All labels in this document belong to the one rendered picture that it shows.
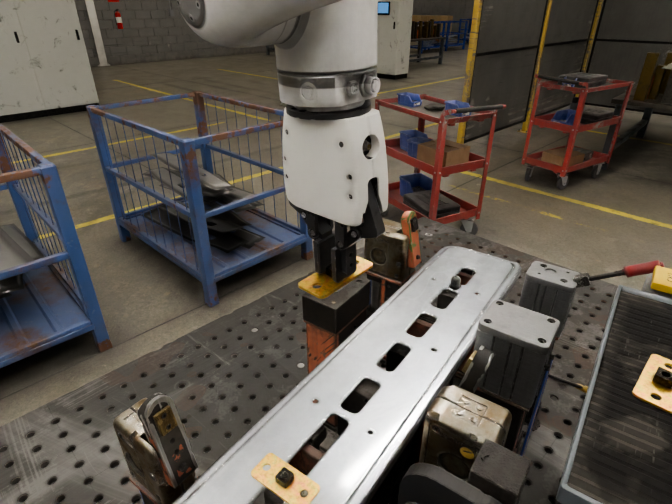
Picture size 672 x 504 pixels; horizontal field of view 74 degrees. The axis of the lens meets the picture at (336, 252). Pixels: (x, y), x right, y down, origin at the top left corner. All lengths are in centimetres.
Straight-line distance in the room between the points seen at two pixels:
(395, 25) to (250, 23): 1059
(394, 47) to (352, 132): 1053
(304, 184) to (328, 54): 12
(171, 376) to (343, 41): 101
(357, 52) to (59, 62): 808
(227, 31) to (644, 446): 48
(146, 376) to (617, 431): 102
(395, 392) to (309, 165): 41
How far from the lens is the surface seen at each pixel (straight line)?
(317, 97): 37
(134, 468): 72
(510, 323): 69
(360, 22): 37
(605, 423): 52
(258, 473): 62
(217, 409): 112
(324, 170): 40
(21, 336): 255
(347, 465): 63
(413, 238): 102
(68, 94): 844
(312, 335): 90
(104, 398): 123
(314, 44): 36
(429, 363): 76
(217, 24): 32
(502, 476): 53
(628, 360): 61
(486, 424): 59
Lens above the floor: 151
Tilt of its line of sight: 29 degrees down
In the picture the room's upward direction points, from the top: straight up
